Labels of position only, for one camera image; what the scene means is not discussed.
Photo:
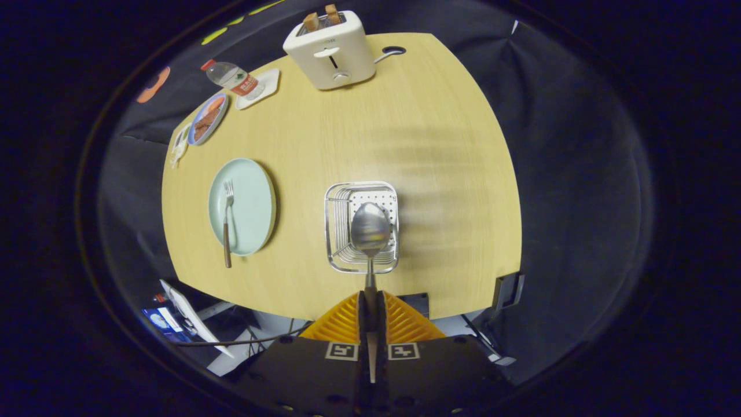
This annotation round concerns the black backdrop cloth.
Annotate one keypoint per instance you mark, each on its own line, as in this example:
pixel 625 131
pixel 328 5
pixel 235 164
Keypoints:
pixel 579 174

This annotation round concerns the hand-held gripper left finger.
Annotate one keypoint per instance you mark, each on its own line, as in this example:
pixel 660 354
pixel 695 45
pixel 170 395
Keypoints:
pixel 312 376

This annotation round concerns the white toaster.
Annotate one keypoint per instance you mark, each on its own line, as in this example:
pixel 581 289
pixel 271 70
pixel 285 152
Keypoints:
pixel 333 58

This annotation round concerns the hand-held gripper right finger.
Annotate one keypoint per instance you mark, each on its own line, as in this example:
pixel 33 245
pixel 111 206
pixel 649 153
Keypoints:
pixel 428 376

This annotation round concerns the light green plate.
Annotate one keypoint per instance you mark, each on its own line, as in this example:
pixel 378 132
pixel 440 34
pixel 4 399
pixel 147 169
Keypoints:
pixel 252 202

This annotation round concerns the white divided sauce dish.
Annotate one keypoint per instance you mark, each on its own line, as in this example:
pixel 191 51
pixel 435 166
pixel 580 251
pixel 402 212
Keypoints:
pixel 179 145

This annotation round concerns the white square coaster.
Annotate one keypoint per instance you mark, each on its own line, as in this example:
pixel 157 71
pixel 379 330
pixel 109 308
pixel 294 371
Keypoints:
pixel 269 81

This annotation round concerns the blue plate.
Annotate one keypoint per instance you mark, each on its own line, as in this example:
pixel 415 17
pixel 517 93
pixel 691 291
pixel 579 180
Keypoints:
pixel 200 130

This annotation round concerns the brown toast slice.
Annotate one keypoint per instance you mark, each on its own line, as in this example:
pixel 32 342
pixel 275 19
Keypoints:
pixel 332 14
pixel 311 22

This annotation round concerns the brown meat slices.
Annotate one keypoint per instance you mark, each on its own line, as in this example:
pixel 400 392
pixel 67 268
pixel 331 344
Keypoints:
pixel 207 119

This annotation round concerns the black table clamp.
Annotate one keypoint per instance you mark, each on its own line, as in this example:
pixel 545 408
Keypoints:
pixel 506 291

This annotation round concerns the white flat board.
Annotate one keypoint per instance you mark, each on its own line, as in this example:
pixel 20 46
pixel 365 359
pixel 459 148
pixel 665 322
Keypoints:
pixel 191 318

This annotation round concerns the lit blue screen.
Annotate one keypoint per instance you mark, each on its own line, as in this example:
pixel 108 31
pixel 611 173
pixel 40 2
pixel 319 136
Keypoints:
pixel 162 321

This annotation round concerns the clear water bottle red cap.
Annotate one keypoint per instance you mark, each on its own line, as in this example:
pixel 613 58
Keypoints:
pixel 234 78

